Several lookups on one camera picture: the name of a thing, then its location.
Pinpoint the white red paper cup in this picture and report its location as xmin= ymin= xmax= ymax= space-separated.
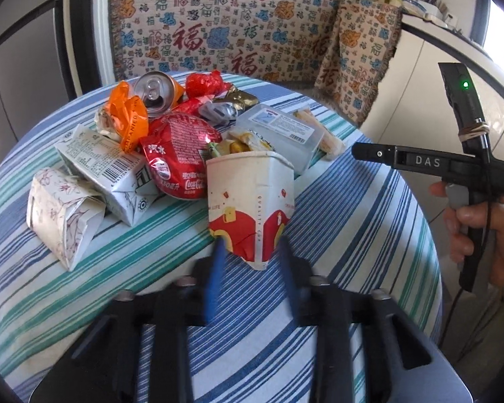
xmin=206 ymin=151 xmax=295 ymax=271

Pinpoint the red cola label wrapper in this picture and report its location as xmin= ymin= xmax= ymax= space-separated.
xmin=140 ymin=113 xmax=222 ymax=200

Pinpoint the gold black foil bag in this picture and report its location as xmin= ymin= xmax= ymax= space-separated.
xmin=213 ymin=86 xmax=259 ymax=115

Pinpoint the red plastic bag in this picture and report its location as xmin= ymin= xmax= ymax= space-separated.
xmin=184 ymin=70 xmax=232 ymax=98

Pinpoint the crushed orange soda can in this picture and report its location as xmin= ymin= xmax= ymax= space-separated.
xmin=133 ymin=71 xmax=184 ymax=119

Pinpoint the person's right hand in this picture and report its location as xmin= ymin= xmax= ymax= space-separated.
xmin=429 ymin=180 xmax=504 ymax=305

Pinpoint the blue striped tablecloth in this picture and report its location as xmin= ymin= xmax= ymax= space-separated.
xmin=0 ymin=87 xmax=443 ymax=402

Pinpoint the clear plastic food box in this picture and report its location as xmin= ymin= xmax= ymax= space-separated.
xmin=236 ymin=104 xmax=323 ymax=175

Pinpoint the small patterned fu blanket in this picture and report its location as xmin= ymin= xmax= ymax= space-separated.
xmin=314 ymin=0 xmax=402 ymax=127

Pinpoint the yellow white snack wrapper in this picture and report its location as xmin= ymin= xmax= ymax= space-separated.
xmin=212 ymin=127 xmax=275 ymax=155

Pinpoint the white printed milk carton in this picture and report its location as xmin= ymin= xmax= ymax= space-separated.
xmin=55 ymin=125 xmax=159 ymax=227

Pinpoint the silver crumpled wrapper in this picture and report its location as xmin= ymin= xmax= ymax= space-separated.
xmin=198 ymin=101 xmax=238 ymax=126

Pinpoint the floral paper carton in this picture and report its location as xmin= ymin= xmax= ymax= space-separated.
xmin=26 ymin=168 xmax=106 ymax=271

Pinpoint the large patterned fu blanket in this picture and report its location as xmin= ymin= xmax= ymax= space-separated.
xmin=109 ymin=0 xmax=339 ymax=82

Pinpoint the orange plastic bag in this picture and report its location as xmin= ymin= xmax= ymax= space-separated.
xmin=106 ymin=81 xmax=149 ymax=153

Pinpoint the stainless steel refrigerator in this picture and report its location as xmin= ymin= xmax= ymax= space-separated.
xmin=0 ymin=0 xmax=82 ymax=164

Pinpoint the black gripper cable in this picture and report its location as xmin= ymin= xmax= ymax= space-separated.
xmin=438 ymin=200 xmax=495 ymax=350

